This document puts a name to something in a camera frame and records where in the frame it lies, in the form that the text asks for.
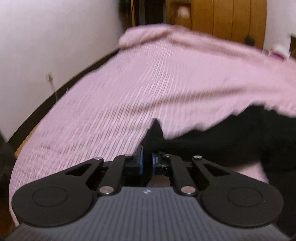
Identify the wall power socket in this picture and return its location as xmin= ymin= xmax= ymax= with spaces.
xmin=46 ymin=72 xmax=53 ymax=83

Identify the white pink appliance on shelf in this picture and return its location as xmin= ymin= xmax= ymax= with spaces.
xmin=177 ymin=6 xmax=191 ymax=19

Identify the white plush item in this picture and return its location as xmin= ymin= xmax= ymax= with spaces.
xmin=269 ymin=44 xmax=290 ymax=58

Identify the pink checkered bed duvet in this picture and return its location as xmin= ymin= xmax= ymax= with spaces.
xmin=9 ymin=24 xmax=296 ymax=227

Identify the wooden wardrobe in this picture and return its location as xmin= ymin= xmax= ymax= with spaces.
xmin=166 ymin=0 xmax=267 ymax=49

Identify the black knit cardigan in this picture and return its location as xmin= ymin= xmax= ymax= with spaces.
xmin=141 ymin=105 xmax=295 ymax=236

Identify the small black bag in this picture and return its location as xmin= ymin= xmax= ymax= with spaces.
xmin=245 ymin=36 xmax=256 ymax=47

